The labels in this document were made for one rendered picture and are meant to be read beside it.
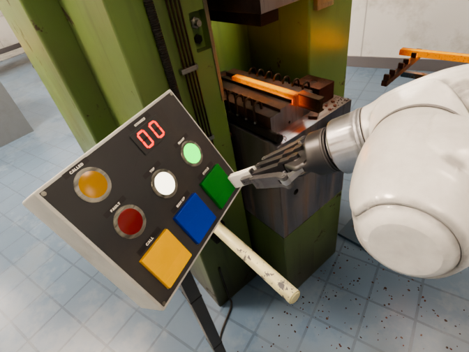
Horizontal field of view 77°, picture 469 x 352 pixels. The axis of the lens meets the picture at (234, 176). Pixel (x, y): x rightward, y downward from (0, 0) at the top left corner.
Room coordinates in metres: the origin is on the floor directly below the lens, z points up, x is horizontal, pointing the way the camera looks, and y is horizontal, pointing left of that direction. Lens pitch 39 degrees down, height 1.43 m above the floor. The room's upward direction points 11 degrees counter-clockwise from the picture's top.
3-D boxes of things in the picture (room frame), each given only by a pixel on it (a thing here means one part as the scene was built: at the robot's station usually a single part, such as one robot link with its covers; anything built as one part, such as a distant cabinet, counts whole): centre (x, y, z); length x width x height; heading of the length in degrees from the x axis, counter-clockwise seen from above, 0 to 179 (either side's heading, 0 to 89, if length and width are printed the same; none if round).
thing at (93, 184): (0.38, 0.22, 1.16); 0.05 x 0.03 x 0.04; 122
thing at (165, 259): (0.34, 0.15, 1.01); 0.07 x 0.05 x 0.07; 147
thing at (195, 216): (0.42, 0.10, 1.01); 0.07 x 0.05 x 0.07; 147
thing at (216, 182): (0.51, 0.04, 1.01); 0.07 x 0.05 x 0.07; 147
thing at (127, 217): (0.36, 0.19, 1.09); 0.05 x 0.03 x 0.04; 122
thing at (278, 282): (0.60, 0.02, 0.62); 0.44 x 0.05 x 0.05; 32
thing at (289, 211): (1.07, -0.16, 0.69); 0.56 x 0.38 x 0.45; 32
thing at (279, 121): (1.04, -0.12, 0.96); 0.42 x 0.20 x 0.09; 32
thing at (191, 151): (0.53, 0.08, 1.09); 0.05 x 0.03 x 0.04; 122
